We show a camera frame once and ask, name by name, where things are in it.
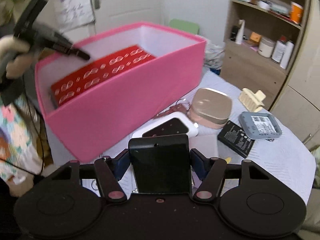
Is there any black rectangular device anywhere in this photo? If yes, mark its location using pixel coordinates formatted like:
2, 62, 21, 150
128, 134, 191, 194

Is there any white portable wifi router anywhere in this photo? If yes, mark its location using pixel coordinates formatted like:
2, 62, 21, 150
132, 112, 199, 138

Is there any white gloved left hand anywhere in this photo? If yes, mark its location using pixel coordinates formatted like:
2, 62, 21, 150
1, 35, 40, 79

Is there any red patterned gift box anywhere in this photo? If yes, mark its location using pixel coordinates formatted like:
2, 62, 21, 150
49, 44, 157, 108

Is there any white plastic bag on door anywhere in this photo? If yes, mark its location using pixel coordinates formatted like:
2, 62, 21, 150
54, 0, 95, 32

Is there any black flat battery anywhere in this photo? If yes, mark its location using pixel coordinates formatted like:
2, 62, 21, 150
217, 120, 255, 159

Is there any pink storage box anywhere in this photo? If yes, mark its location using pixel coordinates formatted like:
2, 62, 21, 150
35, 22, 206, 166

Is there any rose gold compact case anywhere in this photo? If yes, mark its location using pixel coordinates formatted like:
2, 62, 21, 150
188, 88, 232, 129

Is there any grey router back cover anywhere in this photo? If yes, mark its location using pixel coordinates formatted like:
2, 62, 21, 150
239, 112, 282, 140

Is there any white door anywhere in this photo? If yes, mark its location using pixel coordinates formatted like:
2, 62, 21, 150
91, 0, 162, 33

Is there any white patterned tablecloth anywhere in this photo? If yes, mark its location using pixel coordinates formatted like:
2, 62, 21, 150
44, 67, 317, 205

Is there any cream hair claw clip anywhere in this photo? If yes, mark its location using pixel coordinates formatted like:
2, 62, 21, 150
239, 88, 266, 112

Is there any colourful floral cloth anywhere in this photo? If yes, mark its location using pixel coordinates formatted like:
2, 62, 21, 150
1, 95, 42, 184

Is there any white tissue package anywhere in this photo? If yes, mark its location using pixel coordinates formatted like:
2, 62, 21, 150
204, 40, 225, 75

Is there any white spray bottle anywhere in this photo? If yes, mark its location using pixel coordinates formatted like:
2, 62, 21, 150
235, 19, 246, 45

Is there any white cylindrical jar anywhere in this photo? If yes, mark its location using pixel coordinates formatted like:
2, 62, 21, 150
258, 37, 275, 58

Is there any orange small box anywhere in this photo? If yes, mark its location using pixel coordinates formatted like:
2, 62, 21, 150
249, 32, 262, 45

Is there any white labelled can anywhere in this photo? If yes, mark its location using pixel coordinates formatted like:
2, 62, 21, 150
271, 35, 287, 63

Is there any white tall bottle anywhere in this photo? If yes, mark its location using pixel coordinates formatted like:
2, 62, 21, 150
280, 41, 294, 69

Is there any wooden shelf cabinet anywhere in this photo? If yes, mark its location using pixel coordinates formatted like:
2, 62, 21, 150
221, 0, 311, 109

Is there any orange paper cup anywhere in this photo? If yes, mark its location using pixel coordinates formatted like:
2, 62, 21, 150
290, 2, 304, 24

